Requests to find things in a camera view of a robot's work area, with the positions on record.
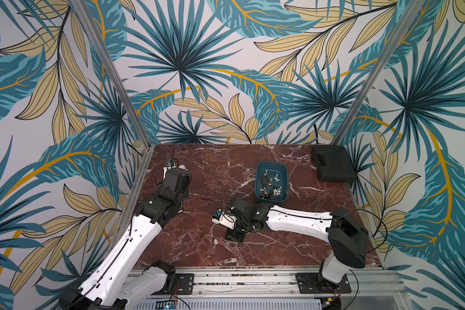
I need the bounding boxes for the teal plastic storage box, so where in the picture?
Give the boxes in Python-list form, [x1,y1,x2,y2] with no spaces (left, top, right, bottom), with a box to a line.
[254,161,289,205]

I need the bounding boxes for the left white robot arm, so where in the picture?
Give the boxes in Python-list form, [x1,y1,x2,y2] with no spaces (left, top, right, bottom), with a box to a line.
[59,165,191,309]

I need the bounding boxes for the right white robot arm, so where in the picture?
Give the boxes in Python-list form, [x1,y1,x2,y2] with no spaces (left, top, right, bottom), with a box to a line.
[212,198,369,286]

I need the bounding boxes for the black plastic tool case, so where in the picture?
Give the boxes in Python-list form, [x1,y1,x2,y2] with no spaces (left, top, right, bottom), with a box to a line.
[311,144,357,183]

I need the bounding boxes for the aluminium frame rail front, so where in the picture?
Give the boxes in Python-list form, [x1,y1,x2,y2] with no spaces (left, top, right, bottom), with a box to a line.
[75,265,408,310]

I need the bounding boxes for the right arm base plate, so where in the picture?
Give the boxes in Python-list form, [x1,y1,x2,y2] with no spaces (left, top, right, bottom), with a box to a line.
[295,273,352,296]

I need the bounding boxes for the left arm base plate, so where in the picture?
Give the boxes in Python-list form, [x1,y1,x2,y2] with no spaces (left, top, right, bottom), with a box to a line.
[152,273,195,296]

